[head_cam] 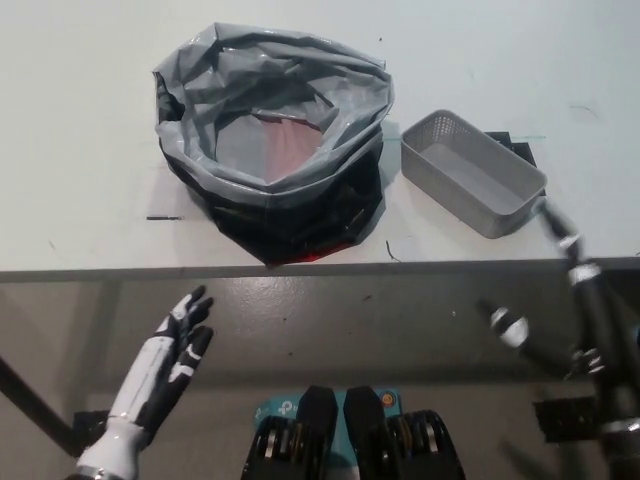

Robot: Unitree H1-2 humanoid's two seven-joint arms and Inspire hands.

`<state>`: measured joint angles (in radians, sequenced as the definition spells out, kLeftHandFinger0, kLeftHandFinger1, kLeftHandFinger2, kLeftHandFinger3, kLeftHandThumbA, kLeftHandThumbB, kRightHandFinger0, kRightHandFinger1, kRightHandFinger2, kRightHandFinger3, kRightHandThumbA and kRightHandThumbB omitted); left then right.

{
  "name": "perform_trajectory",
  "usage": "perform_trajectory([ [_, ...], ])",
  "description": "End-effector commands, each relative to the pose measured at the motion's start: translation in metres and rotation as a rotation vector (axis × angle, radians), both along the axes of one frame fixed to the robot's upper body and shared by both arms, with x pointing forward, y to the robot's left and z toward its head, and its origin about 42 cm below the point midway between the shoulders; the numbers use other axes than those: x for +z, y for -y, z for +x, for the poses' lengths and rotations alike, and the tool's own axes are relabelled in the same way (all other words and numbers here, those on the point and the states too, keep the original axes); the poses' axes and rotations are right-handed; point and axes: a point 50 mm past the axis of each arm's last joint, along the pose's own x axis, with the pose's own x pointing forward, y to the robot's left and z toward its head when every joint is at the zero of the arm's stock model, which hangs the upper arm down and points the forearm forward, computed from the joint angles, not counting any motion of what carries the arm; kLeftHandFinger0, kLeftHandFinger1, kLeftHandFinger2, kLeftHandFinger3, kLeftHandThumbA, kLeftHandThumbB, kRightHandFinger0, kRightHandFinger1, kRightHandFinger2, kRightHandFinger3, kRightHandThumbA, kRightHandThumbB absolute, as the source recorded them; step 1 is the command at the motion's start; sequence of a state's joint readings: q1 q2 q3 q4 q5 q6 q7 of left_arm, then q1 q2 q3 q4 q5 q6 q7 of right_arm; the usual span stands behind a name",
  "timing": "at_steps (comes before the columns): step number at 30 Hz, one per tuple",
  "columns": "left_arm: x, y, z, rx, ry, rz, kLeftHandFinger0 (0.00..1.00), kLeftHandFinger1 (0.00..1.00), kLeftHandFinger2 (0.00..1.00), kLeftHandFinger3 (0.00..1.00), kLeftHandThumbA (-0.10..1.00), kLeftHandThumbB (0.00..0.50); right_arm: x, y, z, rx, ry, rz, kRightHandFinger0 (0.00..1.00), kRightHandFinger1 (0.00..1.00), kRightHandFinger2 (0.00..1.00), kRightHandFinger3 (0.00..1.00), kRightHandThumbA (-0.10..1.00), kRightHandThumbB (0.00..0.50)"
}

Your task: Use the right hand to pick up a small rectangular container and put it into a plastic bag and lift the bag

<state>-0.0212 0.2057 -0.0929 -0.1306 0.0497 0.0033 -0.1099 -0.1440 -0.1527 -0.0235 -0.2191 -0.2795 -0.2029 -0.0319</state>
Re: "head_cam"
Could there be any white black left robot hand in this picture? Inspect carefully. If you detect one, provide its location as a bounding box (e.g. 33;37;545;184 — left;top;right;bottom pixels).
105;284;216;439

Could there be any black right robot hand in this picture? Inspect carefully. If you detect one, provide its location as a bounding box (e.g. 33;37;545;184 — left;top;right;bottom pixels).
477;198;640;431

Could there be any grey mesh rectangular container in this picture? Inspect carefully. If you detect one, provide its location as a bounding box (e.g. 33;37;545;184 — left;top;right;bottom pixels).
399;108;549;239

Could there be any grey black plastic bag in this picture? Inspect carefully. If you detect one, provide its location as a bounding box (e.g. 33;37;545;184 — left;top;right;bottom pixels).
149;20;396;269

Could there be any black slanted table leg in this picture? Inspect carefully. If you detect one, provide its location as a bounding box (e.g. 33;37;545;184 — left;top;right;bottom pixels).
0;354;76;459

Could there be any black tape patch on table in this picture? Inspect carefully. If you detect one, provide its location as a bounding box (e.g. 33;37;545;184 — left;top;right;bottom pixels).
485;130;537;169

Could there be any black teal robot body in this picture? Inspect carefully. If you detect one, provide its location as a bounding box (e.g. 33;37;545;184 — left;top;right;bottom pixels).
242;383;469;480

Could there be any clear tape patch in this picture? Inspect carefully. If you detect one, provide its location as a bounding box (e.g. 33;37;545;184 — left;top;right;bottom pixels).
141;164;216;221

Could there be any black table leg bracket left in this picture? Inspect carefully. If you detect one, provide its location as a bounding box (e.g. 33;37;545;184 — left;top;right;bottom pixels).
71;408;111;454

